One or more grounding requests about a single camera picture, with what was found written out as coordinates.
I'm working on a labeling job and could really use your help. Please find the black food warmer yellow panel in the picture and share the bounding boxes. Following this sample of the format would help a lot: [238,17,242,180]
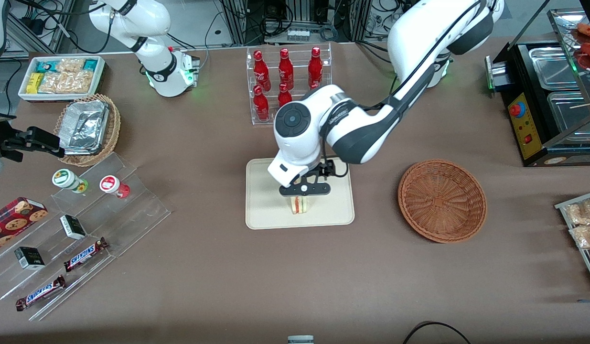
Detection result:
[484,7,590,168]

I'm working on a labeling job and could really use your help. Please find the red lid cup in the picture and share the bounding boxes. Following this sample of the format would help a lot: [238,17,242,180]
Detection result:
[99,175,130,199]

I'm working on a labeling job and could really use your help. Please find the grey wire snack tray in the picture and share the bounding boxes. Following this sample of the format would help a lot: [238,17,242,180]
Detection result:
[555,190,590,293]

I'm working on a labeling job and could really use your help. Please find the cream plastic tray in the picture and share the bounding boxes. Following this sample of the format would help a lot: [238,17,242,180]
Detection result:
[246,154,355,230]

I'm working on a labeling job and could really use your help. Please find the stacked foil trays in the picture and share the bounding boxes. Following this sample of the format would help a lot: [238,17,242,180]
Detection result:
[60,99,110,155]

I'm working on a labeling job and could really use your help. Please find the green lid cup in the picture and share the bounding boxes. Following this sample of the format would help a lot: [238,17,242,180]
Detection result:
[52,169,89,194]

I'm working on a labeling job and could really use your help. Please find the red cookie box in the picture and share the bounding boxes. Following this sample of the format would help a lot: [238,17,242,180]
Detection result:
[0,196,49,255]

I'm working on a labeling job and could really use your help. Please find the triangle sandwich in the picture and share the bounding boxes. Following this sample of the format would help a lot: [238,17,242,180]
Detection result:
[290,194,311,215]

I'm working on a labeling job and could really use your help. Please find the black table cable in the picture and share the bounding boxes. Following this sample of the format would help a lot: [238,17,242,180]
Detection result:
[402,321,472,344]

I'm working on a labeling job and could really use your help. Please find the clear acrylic bottle rack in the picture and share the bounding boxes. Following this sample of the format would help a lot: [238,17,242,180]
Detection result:
[246,42,333,126]

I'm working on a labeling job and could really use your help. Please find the brown round wicker basket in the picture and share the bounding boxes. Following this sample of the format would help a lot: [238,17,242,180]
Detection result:
[397,159,487,244]

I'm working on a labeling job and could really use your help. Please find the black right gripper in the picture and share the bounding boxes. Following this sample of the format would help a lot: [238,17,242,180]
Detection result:
[0,127,65,162]

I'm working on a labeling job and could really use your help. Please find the white snack bin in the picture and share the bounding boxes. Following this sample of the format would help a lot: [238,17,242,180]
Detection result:
[18,55,107,103]

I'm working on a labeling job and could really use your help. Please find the small black box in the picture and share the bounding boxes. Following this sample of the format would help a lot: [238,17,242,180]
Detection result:
[14,246,46,270]
[60,215,87,240]

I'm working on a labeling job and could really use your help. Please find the clear acrylic stepped display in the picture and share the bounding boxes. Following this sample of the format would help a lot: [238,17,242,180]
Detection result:
[0,152,172,322]

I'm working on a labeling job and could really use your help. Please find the clear cracker bag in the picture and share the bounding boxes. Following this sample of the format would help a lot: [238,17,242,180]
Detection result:
[65,71,96,94]
[38,72,68,94]
[56,57,86,75]

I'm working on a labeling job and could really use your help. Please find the clear fried snack bag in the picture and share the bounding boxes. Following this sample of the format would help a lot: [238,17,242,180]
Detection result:
[569,224,590,250]
[562,198,590,226]

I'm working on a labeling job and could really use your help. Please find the black coiled cable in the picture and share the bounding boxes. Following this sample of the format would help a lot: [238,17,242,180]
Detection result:
[319,24,341,43]

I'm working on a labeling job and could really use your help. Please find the snickers bar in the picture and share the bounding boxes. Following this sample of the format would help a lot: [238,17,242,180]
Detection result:
[15,275,66,312]
[63,237,108,273]

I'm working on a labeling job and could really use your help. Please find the light wicker basket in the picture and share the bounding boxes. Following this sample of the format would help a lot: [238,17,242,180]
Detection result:
[54,93,121,168]

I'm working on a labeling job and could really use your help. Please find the steel warmer pan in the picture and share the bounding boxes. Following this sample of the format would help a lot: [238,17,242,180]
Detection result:
[547,91,590,134]
[530,46,582,91]

